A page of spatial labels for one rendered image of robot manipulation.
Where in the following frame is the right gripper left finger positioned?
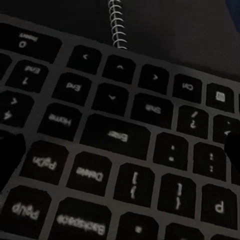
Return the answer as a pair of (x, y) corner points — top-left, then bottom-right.
(0, 133), (26, 193)

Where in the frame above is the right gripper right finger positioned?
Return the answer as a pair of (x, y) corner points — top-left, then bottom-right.
(224, 133), (240, 173)

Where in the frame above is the keyboard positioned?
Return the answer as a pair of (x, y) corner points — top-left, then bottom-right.
(0, 13), (240, 240)

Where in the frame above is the notebook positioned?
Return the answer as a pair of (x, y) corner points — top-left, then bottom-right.
(108, 0), (240, 82)

